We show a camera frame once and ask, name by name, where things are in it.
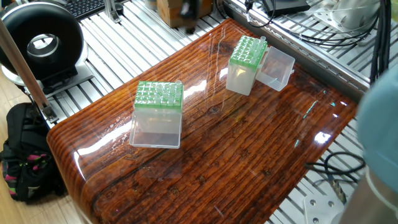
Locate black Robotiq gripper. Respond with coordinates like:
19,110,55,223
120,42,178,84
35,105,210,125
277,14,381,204
178,0,201,32

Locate brown wooden pole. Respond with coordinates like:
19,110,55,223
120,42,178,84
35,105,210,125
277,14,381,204
0,22,57,122

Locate black backpack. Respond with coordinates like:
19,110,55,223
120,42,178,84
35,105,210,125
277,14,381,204
0,103,66,203

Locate black gripper cable bundle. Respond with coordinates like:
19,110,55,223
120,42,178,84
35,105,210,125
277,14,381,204
368,0,392,85

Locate black loose cable with plug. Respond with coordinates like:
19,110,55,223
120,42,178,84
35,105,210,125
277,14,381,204
306,152,368,203

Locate clear pipette box green rack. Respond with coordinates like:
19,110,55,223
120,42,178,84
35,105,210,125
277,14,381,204
129,81,184,149
225,35,296,96

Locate white perforated base plate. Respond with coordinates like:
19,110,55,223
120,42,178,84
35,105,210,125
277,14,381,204
303,194,349,224

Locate black keyboard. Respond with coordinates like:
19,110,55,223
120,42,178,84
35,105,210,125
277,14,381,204
62,0,106,18

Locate cardboard box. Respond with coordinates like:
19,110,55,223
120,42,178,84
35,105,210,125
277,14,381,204
155,0,215,29

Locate black round ring device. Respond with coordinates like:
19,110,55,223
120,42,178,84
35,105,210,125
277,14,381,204
0,3,88,94

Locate silver metal bracket post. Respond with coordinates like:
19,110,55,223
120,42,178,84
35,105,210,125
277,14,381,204
104,0,125,24

